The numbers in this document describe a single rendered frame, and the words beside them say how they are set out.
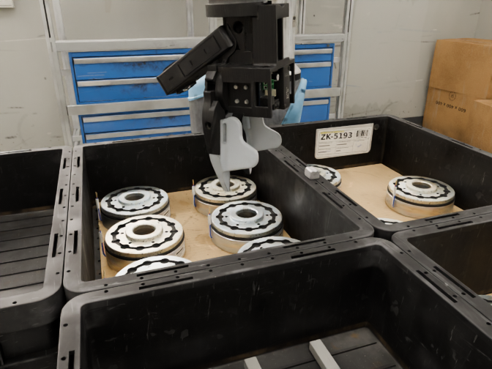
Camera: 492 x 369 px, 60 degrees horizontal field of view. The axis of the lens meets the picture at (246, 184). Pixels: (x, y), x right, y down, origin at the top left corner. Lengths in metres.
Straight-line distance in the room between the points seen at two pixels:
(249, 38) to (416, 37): 3.76
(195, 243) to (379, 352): 0.28
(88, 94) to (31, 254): 1.89
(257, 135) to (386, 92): 3.61
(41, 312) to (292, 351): 0.23
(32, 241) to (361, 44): 3.47
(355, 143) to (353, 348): 0.50
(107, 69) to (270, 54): 2.03
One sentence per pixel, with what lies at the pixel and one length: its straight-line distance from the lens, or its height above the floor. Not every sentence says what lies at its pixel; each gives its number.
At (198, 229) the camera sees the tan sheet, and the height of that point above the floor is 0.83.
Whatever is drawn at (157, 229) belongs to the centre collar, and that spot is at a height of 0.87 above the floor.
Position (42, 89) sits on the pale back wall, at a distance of 3.37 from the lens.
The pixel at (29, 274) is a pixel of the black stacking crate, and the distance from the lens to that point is 0.61.
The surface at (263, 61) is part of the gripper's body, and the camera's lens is 0.47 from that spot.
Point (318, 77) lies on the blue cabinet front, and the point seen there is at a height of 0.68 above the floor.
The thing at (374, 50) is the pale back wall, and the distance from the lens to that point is 3.98.
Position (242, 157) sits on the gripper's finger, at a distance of 0.49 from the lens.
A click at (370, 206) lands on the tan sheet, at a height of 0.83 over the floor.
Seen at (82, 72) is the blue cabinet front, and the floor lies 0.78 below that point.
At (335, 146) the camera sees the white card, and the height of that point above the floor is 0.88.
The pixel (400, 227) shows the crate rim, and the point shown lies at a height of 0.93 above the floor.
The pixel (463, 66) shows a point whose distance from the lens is 4.04.
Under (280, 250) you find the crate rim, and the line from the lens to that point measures 0.41.
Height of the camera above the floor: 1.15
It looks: 24 degrees down
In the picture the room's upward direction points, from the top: straight up
